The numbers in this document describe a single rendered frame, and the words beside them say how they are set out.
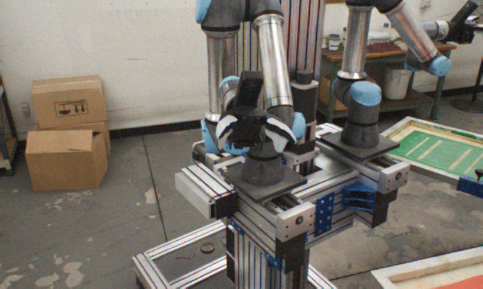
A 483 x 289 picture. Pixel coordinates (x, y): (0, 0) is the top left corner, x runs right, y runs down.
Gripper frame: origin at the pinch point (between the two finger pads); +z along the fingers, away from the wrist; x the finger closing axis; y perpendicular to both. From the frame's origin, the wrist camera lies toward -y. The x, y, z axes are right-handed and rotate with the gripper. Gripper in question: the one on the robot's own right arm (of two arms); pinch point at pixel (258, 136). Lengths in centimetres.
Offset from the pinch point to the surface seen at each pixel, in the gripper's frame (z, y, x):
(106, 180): -280, 178, 60
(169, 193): -248, 170, 5
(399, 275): -31, 61, -63
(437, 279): -31, 62, -77
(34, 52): -360, 89, 133
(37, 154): -271, 149, 112
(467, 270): -33, 61, -89
